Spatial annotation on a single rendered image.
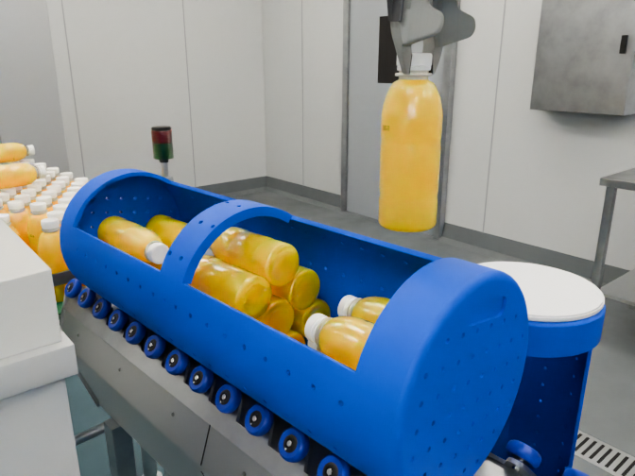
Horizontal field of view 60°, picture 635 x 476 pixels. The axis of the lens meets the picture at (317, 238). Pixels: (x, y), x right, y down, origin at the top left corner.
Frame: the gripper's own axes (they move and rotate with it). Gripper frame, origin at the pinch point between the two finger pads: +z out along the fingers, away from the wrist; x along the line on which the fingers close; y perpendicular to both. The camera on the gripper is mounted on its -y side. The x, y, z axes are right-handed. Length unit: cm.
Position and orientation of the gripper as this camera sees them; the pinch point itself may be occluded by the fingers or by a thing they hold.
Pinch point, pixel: (414, 61)
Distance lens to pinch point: 65.4
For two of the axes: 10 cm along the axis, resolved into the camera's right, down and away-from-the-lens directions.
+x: 7.1, -2.0, 6.7
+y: 7.0, 2.3, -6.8
